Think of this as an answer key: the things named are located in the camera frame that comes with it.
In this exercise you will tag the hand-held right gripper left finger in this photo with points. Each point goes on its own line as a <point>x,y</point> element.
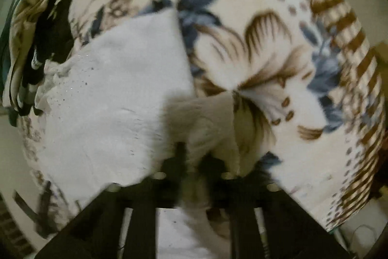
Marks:
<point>178,168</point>

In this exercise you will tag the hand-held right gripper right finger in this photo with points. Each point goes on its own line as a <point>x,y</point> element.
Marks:
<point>212,169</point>

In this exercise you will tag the white small garment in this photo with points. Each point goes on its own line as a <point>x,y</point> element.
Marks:
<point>115,113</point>

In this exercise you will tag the floral printed blanket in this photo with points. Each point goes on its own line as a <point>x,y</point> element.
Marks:
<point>272,64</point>

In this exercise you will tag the black garment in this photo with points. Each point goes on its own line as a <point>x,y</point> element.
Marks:
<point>51,34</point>

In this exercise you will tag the beige garment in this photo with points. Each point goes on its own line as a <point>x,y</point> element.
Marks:
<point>24,34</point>

